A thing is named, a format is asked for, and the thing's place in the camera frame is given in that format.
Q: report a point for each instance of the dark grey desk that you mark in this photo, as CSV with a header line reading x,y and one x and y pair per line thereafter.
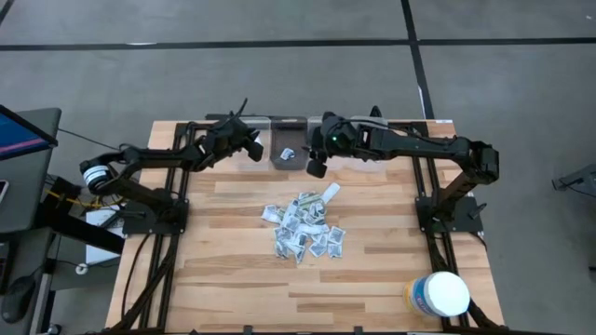
x,y
28,186

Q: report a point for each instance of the green striped white packet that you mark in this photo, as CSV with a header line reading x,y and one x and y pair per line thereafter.
x,y
310,201

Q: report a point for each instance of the grey metal stand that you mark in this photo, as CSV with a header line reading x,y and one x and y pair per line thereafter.
x,y
577,179

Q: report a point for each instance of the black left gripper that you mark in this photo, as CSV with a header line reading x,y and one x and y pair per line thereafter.
x,y
228,135

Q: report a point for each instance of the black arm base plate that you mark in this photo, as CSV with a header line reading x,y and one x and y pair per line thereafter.
x,y
468,218
139,227

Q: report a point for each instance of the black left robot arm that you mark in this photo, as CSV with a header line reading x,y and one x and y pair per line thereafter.
x,y
153,158

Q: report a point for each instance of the white box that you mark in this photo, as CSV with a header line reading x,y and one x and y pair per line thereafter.
x,y
102,253

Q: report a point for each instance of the computer monitor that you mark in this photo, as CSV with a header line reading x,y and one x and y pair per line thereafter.
x,y
18,137

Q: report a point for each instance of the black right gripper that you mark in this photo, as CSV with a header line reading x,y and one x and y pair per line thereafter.
x,y
342,139

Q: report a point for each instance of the smartphone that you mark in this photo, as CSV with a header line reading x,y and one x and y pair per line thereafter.
x,y
3,191

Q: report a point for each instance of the clear plastic bin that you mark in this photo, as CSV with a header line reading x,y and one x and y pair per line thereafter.
x,y
368,119
337,164
239,165

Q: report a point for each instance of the black metal beam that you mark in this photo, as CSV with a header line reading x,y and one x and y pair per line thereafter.
x,y
88,235

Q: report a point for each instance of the white label sticker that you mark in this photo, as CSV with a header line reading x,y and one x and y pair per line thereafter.
x,y
443,121

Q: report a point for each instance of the white-lidded wipes canister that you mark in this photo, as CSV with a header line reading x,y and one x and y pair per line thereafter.
x,y
442,293

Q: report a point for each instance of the dark grey plastic bin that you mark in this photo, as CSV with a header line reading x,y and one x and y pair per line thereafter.
x,y
279,135

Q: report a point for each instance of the black computer mouse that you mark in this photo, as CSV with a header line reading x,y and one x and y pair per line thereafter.
x,y
17,298

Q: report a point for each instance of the white tape roll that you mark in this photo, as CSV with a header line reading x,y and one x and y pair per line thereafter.
x,y
78,267

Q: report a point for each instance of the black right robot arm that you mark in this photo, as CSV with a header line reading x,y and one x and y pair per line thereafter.
x,y
419,144

